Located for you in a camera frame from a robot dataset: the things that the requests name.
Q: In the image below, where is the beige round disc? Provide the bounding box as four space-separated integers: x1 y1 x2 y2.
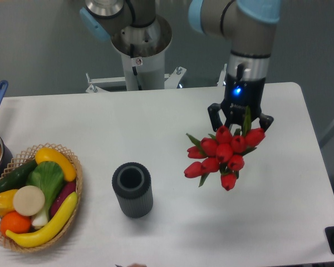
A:
13 185 45 216

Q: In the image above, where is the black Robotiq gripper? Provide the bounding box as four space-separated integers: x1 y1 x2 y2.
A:
208 74 274 132

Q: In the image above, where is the yellow squash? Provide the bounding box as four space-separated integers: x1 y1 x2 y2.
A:
35 147 76 182

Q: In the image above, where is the red tulip bouquet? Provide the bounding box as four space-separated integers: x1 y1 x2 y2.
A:
184 107 266 191

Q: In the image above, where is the orange fruit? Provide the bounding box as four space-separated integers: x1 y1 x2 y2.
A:
0 211 31 237

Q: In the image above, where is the woven wicker basket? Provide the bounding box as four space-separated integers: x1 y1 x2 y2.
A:
0 143 83 253

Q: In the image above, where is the dark grey ribbed vase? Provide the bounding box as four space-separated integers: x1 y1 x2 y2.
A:
112 162 153 218

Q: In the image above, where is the yellow banana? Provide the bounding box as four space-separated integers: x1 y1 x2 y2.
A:
6 192 78 248

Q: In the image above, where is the yellow bell pepper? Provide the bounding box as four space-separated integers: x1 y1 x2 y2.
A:
0 189 18 217

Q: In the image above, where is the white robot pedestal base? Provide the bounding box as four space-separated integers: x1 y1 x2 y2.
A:
85 52 228 94

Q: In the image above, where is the purple sweet potato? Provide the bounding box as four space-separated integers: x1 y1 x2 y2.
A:
50 181 76 218

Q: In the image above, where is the green bok choy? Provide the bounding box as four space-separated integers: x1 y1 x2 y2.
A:
26 161 64 229

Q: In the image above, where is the green cucumber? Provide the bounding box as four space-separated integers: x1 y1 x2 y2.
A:
0 160 37 193

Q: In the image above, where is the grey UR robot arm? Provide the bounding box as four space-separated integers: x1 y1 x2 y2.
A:
80 1 281 130

